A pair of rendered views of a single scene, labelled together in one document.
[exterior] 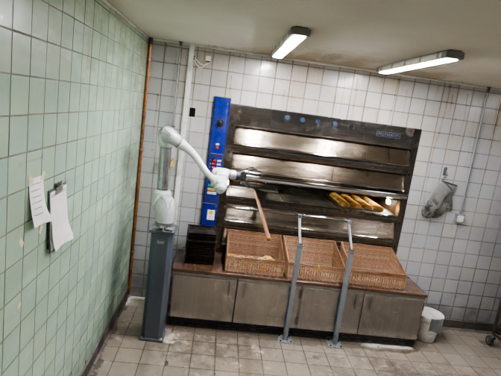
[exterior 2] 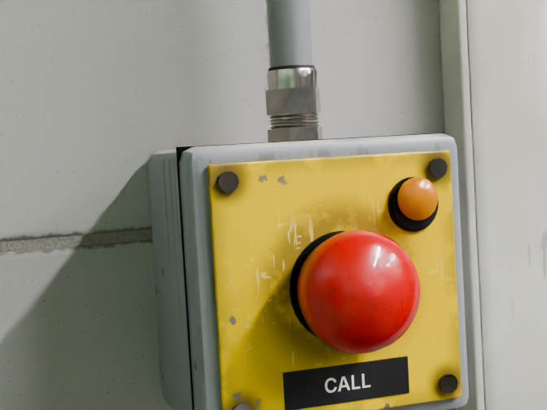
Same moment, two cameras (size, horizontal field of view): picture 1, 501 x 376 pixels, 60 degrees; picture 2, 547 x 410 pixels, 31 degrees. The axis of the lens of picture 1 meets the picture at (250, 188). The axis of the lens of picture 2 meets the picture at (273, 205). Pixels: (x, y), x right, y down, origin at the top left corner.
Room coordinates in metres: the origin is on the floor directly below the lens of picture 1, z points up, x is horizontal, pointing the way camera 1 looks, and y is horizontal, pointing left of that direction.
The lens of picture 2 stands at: (3.82, 0.93, 1.51)
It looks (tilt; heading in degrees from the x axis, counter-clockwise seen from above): 3 degrees down; 346
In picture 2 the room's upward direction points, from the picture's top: 3 degrees counter-clockwise
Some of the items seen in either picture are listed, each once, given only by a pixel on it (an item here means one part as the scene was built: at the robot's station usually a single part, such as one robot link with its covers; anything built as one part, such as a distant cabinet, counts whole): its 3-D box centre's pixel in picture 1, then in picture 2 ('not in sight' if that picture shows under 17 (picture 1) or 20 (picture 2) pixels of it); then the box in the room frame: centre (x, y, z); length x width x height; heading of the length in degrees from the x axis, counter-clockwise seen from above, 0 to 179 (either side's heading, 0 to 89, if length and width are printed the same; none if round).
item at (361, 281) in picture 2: not in sight; (352, 290); (4.13, 0.82, 1.46); 0.04 x 0.04 x 0.04; 5
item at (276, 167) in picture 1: (318, 172); not in sight; (4.34, -0.67, 1.54); 1.79 x 0.11 x 0.19; 95
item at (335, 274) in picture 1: (312, 258); not in sight; (4.07, -0.70, 0.72); 0.56 x 0.49 x 0.28; 96
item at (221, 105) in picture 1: (212, 186); not in sight; (5.18, 0.46, 1.07); 1.93 x 0.16 x 2.15; 5
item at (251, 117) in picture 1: (325, 127); not in sight; (4.37, -0.66, 1.99); 1.80 x 0.08 x 0.21; 95
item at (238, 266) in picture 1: (254, 251); not in sight; (4.03, -0.12, 0.72); 0.56 x 0.49 x 0.28; 94
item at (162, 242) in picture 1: (158, 283); not in sight; (3.50, 0.68, 0.50); 0.21 x 0.21 x 1.00; 1
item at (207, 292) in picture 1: (294, 298); not in sight; (4.04, -0.58, 0.29); 2.42 x 0.56 x 0.58; 95
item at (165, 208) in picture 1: (165, 208); not in sight; (3.51, 0.68, 1.17); 0.18 x 0.16 x 0.22; 22
